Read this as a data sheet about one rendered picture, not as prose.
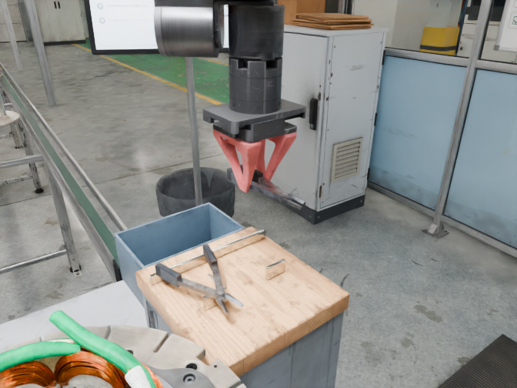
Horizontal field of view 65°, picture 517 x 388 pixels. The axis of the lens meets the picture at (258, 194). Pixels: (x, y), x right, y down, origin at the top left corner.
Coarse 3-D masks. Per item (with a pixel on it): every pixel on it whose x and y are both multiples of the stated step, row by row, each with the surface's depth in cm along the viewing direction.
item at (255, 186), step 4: (252, 184) 48; (256, 184) 48; (260, 184) 48; (252, 188) 48; (256, 188) 47; (260, 188) 47; (264, 188) 47; (268, 188) 47; (264, 192) 47; (268, 192) 46; (272, 192) 46; (276, 192) 46; (272, 196) 46; (276, 196) 46
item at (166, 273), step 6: (156, 264) 49; (162, 264) 49; (156, 270) 49; (162, 270) 48; (168, 270) 48; (174, 270) 48; (162, 276) 49; (168, 276) 48; (174, 276) 47; (180, 276) 48; (168, 282) 49; (174, 282) 48
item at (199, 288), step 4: (180, 280) 47; (184, 280) 47; (188, 280) 47; (180, 284) 47; (184, 284) 47; (188, 284) 47; (192, 284) 47; (196, 284) 47; (200, 284) 47; (188, 288) 47; (192, 288) 46; (196, 288) 46; (200, 288) 46; (204, 288) 46; (208, 288) 46; (200, 292) 46; (204, 292) 46; (208, 292) 46; (212, 292) 46; (212, 296) 45
